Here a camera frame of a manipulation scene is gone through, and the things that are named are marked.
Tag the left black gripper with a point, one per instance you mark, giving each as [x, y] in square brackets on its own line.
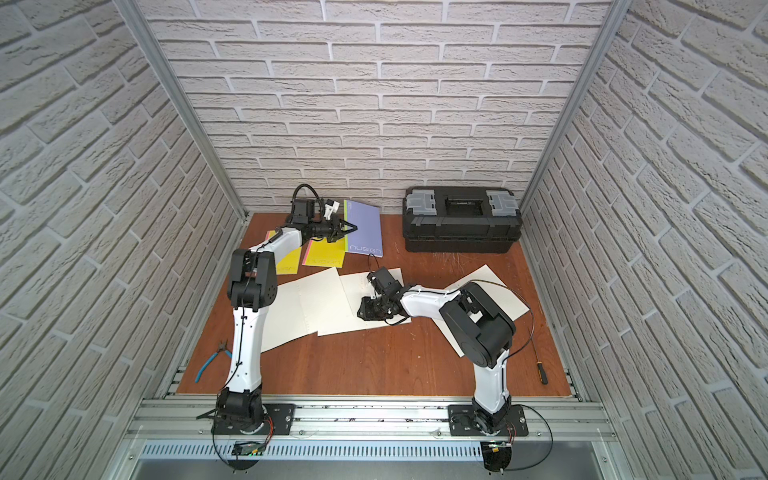
[335, 228]

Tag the black plastic toolbox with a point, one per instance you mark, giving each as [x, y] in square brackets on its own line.
[457, 219]

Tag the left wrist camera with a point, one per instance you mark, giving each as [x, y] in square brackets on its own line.
[331, 208]

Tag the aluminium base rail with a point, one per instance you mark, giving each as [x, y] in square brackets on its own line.
[360, 417]

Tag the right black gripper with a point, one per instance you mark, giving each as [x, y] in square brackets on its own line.
[367, 314]

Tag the white ventilation grille strip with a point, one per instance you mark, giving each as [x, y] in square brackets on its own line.
[320, 450]

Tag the black screwdriver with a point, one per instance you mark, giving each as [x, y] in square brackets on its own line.
[543, 378]

